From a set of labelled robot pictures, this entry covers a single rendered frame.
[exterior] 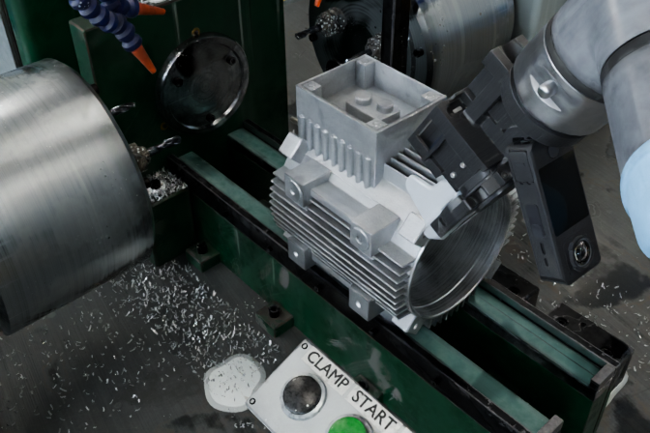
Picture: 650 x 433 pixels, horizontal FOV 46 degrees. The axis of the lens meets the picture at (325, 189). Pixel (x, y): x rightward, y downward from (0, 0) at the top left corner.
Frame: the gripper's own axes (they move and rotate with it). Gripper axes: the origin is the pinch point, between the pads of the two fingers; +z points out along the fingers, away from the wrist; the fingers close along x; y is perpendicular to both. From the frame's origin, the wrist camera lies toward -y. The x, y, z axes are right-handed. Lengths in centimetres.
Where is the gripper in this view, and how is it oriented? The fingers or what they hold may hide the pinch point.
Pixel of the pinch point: (441, 234)
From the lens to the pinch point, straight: 69.5
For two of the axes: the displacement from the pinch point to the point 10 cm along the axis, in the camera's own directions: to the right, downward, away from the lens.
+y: -5.8, -7.9, 2.0
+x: -7.4, 4.2, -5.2
